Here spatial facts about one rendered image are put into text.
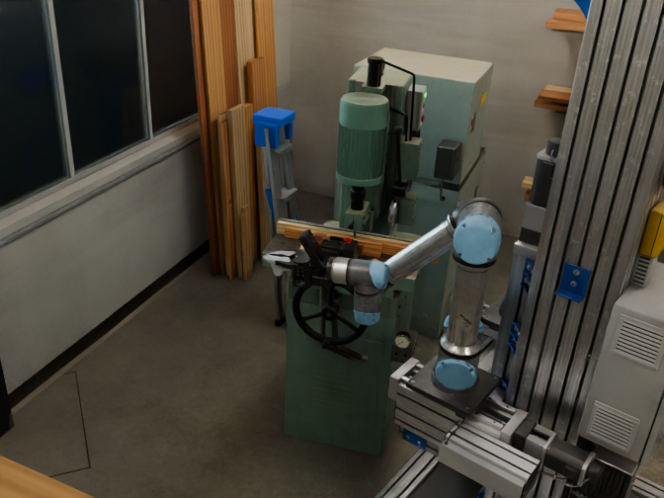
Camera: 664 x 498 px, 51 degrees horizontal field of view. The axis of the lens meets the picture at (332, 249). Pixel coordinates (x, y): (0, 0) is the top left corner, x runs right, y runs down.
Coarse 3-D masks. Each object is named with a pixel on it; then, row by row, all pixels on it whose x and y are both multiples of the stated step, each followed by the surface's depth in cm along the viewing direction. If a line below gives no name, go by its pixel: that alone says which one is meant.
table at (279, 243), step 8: (272, 240) 281; (280, 240) 281; (288, 240) 282; (296, 240) 282; (272, 248) 275; (280, 248) 276; (288, 248) 276; (296, 248) 276; (368, 256) 274; (384, 256) 274; (264, 264) 274; (416, 272) 265; (408, 280) 260; (416, 280) 265; (312, 288) 262; (328, 288) 260; (392, 288) 264; (400, 288) 263; (408, 288) 262
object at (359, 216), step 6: (366, 204) 276; (348, 210) 269; (354, 210) 270; (360, 210) 270; (366, 210) 272; (348, 216) 268; (354, 216) 268; (360, 216) 267; (366, 216) 274; (348, 222) 269; (360, 222) 268; (348, 228) 271; (354, 228) 270; (360, 228) 269
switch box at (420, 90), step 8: (416, 88) 276; (424, 88) 277; (408, 96) 274; (416, 96) 273; (408, 104) 275; (416, 104) 275; (408, 112) 277; (416, 112) 276; (408, 120) 278; (416, 120) 277; (408, 128) 280; (416, 128) 279
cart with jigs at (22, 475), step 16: (0, 464) 219; (16, 464) 220; (0, 480) 214; (16, 480) 214; (32, 480) 214; (48, 480) 215; (0, 496) 208; (16, 496) 209; (32, 496) 209; (48, 496) 209; (64, 496) 210; (80, 496) 210
